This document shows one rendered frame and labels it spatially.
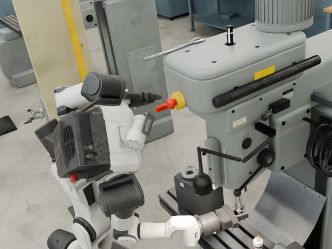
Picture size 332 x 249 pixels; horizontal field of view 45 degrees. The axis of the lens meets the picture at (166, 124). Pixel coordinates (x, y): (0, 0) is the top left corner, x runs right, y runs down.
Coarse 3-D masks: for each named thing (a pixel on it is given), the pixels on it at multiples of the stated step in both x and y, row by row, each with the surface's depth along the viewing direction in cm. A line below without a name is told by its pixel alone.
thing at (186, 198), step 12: (192, 168) 200; (180, 180) 195; (192, 180) 194; (180, 192) 200; (192, 192) 192; (216, 192) 189; (180, 204) 205; (192, 204) 196; (204, 204) 188; (216, 204) 192
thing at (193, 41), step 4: (192, 40) 140; (196, 40) 141; (200, 40) 139; (204, 40) 140; (184, 44) 137; (188, 44) 137; (172, 48) 135; (176, 48) 135; (180, 48) 136; (160, 52) 133; (164, 52) 133; (168, 52) 134; (148, 56) 132; (152, 56) 131; (156, 56) 131; (144, 60) 130; (148, 60) 130
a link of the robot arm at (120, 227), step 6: (114, 216) 153; (132, 216) 154; (114, 222) 157; (120, 222) 154; (126, 222) 155; (132, 222) 165; (114, 228) 161; (120, 228) 159; (126, 228) 160; (114, 234) 162; (120, 234) 161; (126, 234) 161; (120, 240) 164; (126, 240) 163; (132, 240) 163
